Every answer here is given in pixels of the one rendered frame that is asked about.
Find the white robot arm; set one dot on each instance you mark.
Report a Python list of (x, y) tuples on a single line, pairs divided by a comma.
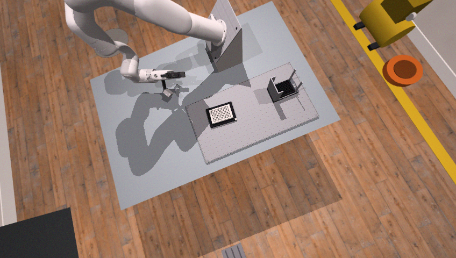
[(164, 13)]

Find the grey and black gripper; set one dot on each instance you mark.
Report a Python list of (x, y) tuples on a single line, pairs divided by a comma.
[(168, 74)]

